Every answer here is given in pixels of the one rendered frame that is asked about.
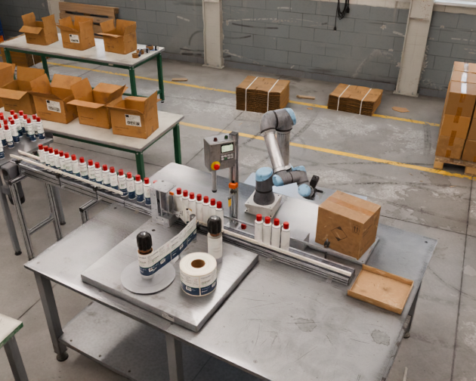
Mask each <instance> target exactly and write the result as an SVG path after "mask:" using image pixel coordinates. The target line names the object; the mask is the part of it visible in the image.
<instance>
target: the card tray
mask: <svg viewBox="0 0 476 381"><path fill-rule="evenodd" d="M413 283H414V280H410V279H407V278H405V277H401V276H398V275H396V274H392V273H389V272H387V271H383V270H380V269H377V268H374V267H371V266H368V265H365V264H363V267H362V270H361V271H360V273H359V275H358V276H357V279H356V280H355V281H354V284H353V286H352V287H351V289H350V290H348V294H347V296H351V297H353V298H355V299H359V300H361V301H364V302H368V303H369V304H372V305H376V306H378V307H380V308H384V309H386V310H389V311H392V312H394V313H397V314H401V313H402V311H403V308H404V306H405V304H406V301H407V299H408V297H409V294H410V292H411V289H412V288H413Z"/></svg>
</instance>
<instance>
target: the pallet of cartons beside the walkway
mask: <svg viewBox="0 0 476 381"><path fill-rule="evenodd" d="M444 163H449V164H454V165H458V166H464V167H465V175H471V176H476V63H466V62H457V61H454V65H453V71H452V75H451V78H450V82H449V85H448V89H447V95H446V99H445V103H444V109H443V113H442V117H441V121H440V128H439V133H438V139H437V147H436V152H435V160H434V168H433V169H437V170H443V166H444Z"/></svg>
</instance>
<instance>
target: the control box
mask: <svg viewBox="0 0 476 381"><path fill-rule="evenodd" d="M225 135H227V136H228V140H224V136H225ZM214 138H217V139H218V141H217V142H214V141H213V140H214ZM203 142H204V163H205V167H206V168H207V169H208V170H209V171H210V172H213V171H216V170H215V169H214V165H215V164H218V165H219V166H220V169H226V168H230V167H233V166H235V140H234V139H233V138H229V133H227V134H222V135H216V136H211V137H207V138H204V139H203ZM232 142H233V151H229V152H226V153H221V145H222V144H228V143H232ZM229 153H234V158H233V159H230V160H224V161H221V155H225V154H229ZM220 169H219V170H220Z"/></svg>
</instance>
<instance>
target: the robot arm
mask: <svg viewBox="0 0 476 381"><path fill-rule="evenodd" d="M295 124H296V117H295V114H294V112H293V110H292V109H291V108H283V109H279V110H271V111H268V112H266V113H265V114H264V115H263V116H262V118H261V121H260V127H259V128H260V133H261V136H263V137H264V142H265V144H266V147H267V152H268V154H269V157H270V161H271V164H272V167H273V168H270V167H262V168H260V169H258V170H257V172H256V173H255V193H254V196H253V201H254V203H256V204H258V205H260V206H268V205H270V204H272V203H274V201H275V196H274V192H273V186H276V187H279V186H283V185H287V184H293V183H297V185H298V193H299V194H300V195H301V196H302V197H303V198H305V199H308V200H315V196H316V195H315V194H316V192H317V195H318V197H319V199H321V197H322V195H323V194H324V193H325V192H324V191H322V190H318V189H316V188H315V187H316V186H317V183H318V181H319V180H320V177H319V176H317V175H313V177H312V179H311V181H310V183H309V181H308V176H307V172H306V170H305V168H304V166H297V167H295V168H293V167H292V166H291V164H290V163H289V139H290V132H291V131H292V126H293V125H295ZM275 131H277V137H276V135H275ZM318 192H319V193H318Z"/></svg>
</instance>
